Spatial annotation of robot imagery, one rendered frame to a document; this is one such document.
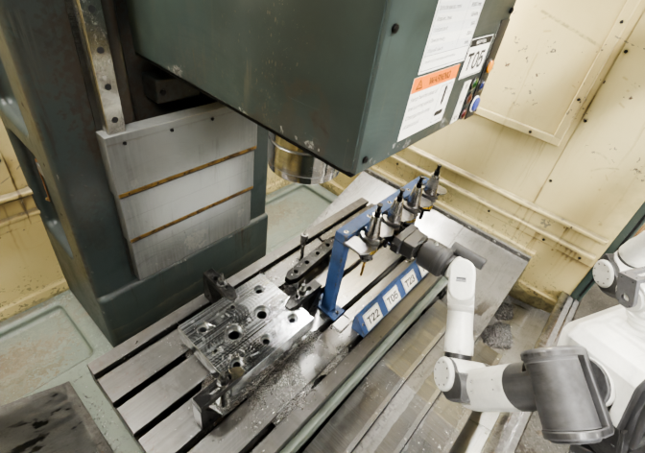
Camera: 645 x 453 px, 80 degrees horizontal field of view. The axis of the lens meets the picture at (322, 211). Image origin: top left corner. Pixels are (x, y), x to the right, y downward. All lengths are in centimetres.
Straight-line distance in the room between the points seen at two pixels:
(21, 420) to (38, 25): 103
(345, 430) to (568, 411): 65
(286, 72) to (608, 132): 122
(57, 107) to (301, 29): 64
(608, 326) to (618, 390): 12
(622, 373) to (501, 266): 100
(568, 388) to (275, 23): 76
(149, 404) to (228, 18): 89
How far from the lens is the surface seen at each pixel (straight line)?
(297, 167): 76
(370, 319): 125
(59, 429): 146
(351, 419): 129
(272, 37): 64
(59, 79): 104
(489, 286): 178
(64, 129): 108
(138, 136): 110
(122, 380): 119
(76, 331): 173
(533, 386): 86
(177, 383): 116
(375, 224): 103
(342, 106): 56
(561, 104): 162
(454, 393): 103
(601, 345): 92
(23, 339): 179
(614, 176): 166
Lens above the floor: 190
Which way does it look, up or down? 37 degrees down
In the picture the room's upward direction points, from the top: 9 degrees clockwise
